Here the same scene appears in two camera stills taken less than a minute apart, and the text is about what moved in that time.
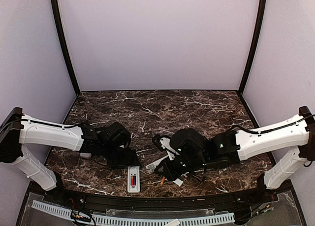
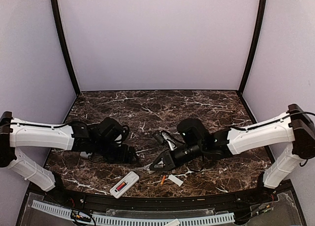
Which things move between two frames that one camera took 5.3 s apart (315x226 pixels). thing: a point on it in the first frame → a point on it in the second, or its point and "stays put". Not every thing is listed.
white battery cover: [178, 182] stays put
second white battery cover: [174, 222] stays put
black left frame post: [62, 38] stays put
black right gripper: [166, 165] → [167, 158]
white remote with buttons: [133, 179] → [131, 178]
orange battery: [162, 180] stays put
